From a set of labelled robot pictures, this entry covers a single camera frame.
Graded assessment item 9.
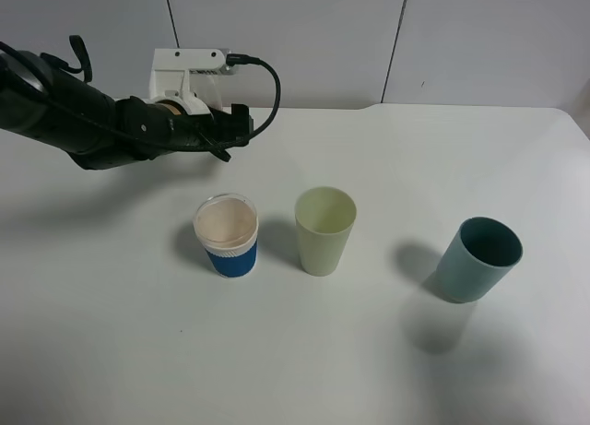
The teal blue cup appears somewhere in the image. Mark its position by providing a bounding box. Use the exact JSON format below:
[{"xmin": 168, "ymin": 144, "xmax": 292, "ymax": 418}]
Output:
[{"xmin": 435, "ymin": 217, "xmax": 524, "ymax": 303}]

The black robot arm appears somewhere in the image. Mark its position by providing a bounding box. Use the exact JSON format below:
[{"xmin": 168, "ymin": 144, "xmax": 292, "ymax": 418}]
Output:
[{"xmin": 1, "ymin": 35, "xmax": 254, "ymax": 171}]

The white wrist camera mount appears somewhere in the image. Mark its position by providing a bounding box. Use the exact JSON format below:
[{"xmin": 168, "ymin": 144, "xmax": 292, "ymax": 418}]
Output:
[{"xmin": 148, "ymin": 49, "xmax": 237, "ymax": 115}]

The pale yellow cup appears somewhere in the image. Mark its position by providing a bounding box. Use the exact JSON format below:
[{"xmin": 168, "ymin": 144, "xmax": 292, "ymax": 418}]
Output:
[{"xmin": 294, "ymin": 186, "xmax": 357, "ymax": 277}]

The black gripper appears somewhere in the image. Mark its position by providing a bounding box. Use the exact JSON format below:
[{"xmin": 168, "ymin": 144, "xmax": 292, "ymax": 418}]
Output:
[{"xmin": 114, "ymin": 97, "xmax": 254, "ymax": 160}]

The blue sleeved paper cup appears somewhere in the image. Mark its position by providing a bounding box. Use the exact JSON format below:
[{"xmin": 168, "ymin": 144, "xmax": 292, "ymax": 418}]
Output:
[{"xmin": 193, "ymin": 194, "xmax": 259, "ymax": 278}]

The black braided camera cable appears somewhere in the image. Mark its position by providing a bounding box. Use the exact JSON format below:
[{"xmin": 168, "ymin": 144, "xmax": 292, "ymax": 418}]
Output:
[{"xmin": 0, "ymin": 41, "xmax": 283, "ymax": 164}]

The clear drink bottle pink label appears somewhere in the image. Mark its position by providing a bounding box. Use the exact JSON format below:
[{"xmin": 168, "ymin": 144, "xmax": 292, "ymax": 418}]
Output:
[{"xmin": 197, "ymin": 75, "xmax": 223, "ymax": 111}]

